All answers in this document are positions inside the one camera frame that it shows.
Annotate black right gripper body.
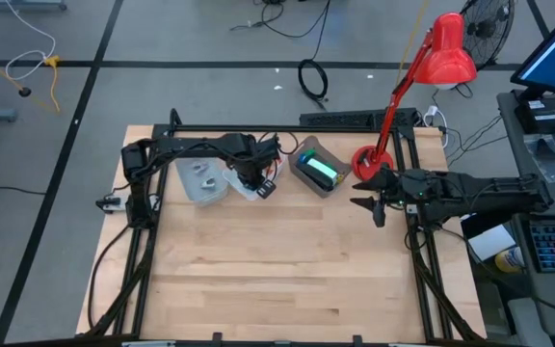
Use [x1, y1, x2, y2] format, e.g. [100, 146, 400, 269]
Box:
[383, 169, 445, 213]

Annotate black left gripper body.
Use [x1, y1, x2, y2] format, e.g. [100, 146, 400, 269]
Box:
[231, 134, 282, 187]

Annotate large black stapler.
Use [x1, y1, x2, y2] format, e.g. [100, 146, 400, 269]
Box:
[295, 154, 341, 193]

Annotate white plastic bin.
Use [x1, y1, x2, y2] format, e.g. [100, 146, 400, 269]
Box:
[223, 136, 289, 201]

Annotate dark translucent plastic bin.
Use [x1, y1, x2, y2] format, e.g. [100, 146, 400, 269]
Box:
[287, 135, 354, 199]

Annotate light grey plastic bin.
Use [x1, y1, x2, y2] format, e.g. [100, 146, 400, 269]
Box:
[174, 156, 230, 207]

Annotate black power strip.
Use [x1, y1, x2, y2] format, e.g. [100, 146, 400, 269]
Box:
[299, 107, 421, 129]

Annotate white power adapter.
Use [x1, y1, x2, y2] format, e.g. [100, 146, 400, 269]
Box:
[424, 104, 450, 148]

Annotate white paper box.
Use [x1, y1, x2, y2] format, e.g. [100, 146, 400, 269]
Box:
[467, 224, 517, 262]

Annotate yellow white bottle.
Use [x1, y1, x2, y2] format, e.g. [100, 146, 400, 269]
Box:
[494, 246, 525, 275]

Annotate red desk lamp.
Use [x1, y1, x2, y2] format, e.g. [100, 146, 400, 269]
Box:
[352, 12, 479, 182]

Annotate clear plastic bag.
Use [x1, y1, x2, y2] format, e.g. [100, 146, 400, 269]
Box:
[522, 133, 555, 184]

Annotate black mini computer box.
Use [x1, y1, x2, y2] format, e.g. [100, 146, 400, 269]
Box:
[515, 97, 555, 135]

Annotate black floor fan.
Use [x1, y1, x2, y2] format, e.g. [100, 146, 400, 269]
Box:
[460, 0, 517, 71]

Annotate black aluminium table frame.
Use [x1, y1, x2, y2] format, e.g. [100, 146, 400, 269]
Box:
[87, 108, 484, 344]

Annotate coiled black cable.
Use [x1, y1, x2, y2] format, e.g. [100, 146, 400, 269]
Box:
[298, 58, 330, 103]

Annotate hanging yellow cable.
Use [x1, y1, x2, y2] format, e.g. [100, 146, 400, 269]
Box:
[395, 0, 431, 86]

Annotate yellow floor cable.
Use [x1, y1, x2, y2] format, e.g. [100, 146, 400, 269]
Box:
[0, 41, 62, 113]

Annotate white floor cable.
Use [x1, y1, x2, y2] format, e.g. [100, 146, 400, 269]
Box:
[5, 0, 58, 81]

